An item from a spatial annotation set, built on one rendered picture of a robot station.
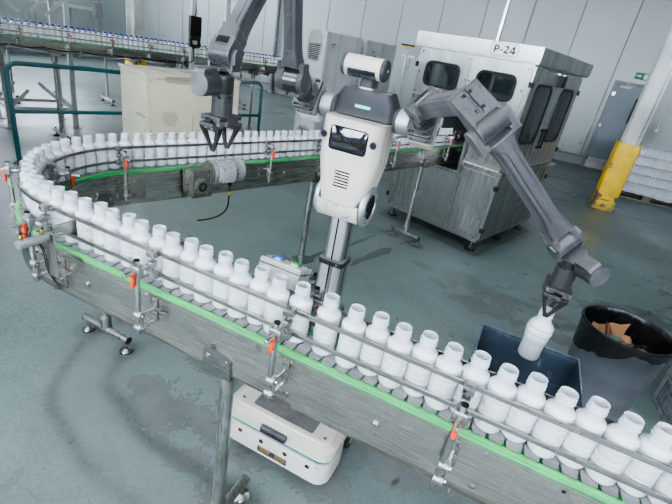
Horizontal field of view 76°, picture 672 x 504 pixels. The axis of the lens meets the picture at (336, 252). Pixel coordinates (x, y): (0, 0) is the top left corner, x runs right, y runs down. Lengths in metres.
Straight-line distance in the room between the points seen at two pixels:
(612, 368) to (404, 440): 1.70
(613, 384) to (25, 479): 2.70
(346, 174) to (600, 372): 1.75
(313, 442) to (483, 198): 3.29
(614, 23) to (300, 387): 12.33
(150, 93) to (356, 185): 3.57
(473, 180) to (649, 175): 6.03
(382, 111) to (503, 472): 1.14
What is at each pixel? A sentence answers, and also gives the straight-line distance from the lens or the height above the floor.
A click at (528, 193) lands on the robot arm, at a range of 1.14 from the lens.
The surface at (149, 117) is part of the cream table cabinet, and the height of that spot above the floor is 0.76.
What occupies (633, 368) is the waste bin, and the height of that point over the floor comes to 0.53.
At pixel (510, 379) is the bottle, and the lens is 1.01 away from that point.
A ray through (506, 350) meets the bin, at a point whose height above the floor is 0.88.
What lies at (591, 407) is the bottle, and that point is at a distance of 1.05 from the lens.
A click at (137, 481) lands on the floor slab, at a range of 2.15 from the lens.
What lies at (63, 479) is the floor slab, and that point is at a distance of 2.22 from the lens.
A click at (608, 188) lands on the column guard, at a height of 0.36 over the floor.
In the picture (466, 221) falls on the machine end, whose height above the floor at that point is 0.30.
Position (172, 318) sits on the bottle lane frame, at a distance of 1.36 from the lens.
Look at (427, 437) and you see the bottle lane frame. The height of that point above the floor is 0.94.
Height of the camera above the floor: 1.71
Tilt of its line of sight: 25 degrees down
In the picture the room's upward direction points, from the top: 11 degrees clockwise
